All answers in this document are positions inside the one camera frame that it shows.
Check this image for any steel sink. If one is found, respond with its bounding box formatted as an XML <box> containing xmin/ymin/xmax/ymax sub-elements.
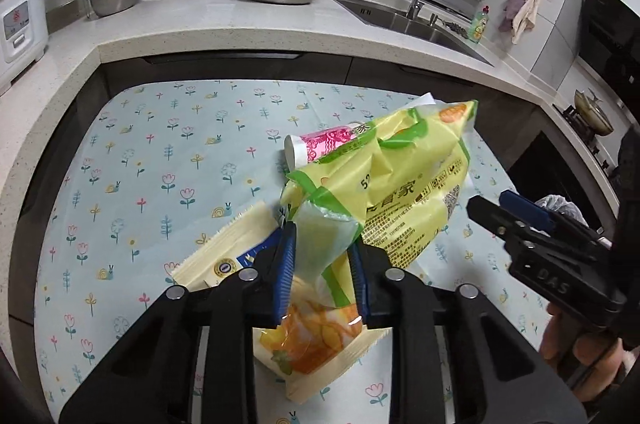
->
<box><xmin>330</xmin><ymin>0</ymin><xmax>493</xmax><ymax>65</ymax></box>

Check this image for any floral tablecloth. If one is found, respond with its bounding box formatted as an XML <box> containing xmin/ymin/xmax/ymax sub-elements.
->
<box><xmin>32</xmin><ymin>80</ymin><xmax>556</xmax><ymax>424</ymax></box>

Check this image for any pale yellow snack wrapper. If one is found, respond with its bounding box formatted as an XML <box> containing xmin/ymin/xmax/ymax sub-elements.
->
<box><xmin>167</xmin><ymin>201</ymin><xmax>393</xmax><ymax>403</ymax></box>

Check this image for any beige hanging towel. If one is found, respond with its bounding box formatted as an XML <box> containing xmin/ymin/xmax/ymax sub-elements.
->
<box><xmin>510</xmin><ymin>0</ymin><xmax>541</xmax><ymax>45</ymax></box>

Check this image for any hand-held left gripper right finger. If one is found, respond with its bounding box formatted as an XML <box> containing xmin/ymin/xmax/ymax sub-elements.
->
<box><xmin>347</xmin><ymin>240</ymin><xmax>588</xmax><ymax>424</ymax></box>

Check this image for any black gas stove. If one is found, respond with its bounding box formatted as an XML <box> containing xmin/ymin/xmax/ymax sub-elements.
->
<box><xmin>552</xmin><ymin>104</ymin><xmax>621</xmax><ymax>177</ymax></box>

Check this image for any trash bin with white liner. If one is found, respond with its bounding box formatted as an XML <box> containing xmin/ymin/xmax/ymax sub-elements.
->
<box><xmin>532</xmin><ymin>194</ymin><xmax>591</xmax><ymax>229</ymax></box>

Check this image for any purple hanging cloth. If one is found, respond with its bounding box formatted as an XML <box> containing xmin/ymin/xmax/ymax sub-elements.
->
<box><xmin>502</xmin><ymin>0</ymin><xmax>531</xmax><ymax>22</ymax></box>

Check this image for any pink paper cup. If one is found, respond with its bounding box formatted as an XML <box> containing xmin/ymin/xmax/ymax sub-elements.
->
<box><xmin>283</xmin><ymin>121</ymin><xmax>371</xmax><ymax>172</ymax></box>

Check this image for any wok with lid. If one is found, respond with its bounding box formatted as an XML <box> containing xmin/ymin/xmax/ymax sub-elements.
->
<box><xmin>572</xmin><ymin>88</ymin><xmax>615</xmax><ymax>137</ymax></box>

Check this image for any yellow green packaging bag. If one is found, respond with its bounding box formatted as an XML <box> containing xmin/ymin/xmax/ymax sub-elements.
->
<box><xmin>279</xmin><ymin>98</ymin><xmax>480</xmax><ymax>325</ymax></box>

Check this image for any green dish soap bottle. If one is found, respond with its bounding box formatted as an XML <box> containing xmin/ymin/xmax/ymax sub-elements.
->
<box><xmin>468</xmin><ymin>5</ymin><xmax>491</xmax><ymax>43</ymax></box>

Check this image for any dark scouring pad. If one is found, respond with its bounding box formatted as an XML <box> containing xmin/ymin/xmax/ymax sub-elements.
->
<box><xmin>442</xmin><ymin>20</ymin><xmax>471</xmax><ymax>39</ymax></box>

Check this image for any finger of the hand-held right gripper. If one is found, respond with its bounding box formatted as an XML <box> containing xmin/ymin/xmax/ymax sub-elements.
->
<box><xmin>466</xmin><ymin>195</ymin><xmax>557</xmax><ymax>249</ymax></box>
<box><xmin>499</xmin><ymin>190</ymin><xmax>613</xmax><ymax>251</ymax></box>

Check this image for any black range hood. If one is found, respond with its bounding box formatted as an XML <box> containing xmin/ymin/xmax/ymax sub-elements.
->
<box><xmin>580</xmin><ymin>0</ymin><xmax>640</xmax><ymax>84</ymax></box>

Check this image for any black built-in oven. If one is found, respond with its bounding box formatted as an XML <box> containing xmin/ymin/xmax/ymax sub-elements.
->
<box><xmin>505</xmin><ymin>131</ymin><xmax>608</xmax><ymax>229</ymax></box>

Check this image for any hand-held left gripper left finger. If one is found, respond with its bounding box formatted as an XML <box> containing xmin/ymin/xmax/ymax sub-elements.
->
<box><xmin>59</xmin><ymin>219</ymin><xmax>301</xmax><ymax>424</ymax></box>

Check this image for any person's right hand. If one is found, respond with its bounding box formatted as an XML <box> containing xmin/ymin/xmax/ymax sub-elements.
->
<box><xmin>540</xmin><ymin>304</ymin><xmax>640</xmax><ymax>400</ymax></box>

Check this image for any white rice cooker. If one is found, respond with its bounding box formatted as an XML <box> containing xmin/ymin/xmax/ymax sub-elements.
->
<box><xmin>0</xmin><ymin>0</ymin><xmax>50</xmax><ymax>97</ymax></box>

